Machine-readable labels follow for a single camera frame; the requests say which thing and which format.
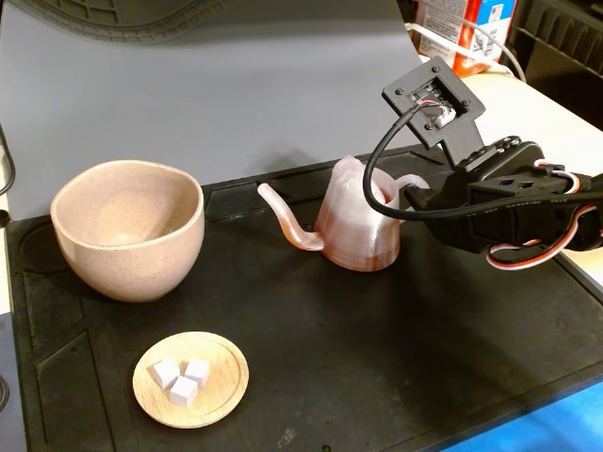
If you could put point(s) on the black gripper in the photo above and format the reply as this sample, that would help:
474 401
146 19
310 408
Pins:
453 194

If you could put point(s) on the translucent pink gooseneck kettle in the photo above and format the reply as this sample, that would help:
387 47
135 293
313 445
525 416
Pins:
353 230

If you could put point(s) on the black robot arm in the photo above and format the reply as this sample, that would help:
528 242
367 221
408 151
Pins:
591 226

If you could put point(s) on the beige speckled ceramic cup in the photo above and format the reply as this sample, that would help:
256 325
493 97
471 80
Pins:
127 273

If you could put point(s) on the black rubber work mat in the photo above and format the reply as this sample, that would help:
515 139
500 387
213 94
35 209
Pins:
377 329

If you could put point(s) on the red white cardboard box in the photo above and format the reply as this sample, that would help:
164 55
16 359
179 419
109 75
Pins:
443 23

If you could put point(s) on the grey flexible sheet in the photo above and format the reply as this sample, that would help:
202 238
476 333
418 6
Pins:
235 94

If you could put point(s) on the black slotted crate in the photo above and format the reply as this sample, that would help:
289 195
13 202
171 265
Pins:
565 37

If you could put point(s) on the blue board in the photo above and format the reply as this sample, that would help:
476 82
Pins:
542 428

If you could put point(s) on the round wooden plate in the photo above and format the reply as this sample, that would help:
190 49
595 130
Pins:
221 391

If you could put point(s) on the white sugar cube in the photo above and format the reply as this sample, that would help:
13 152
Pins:
165 374
183 393
197 372

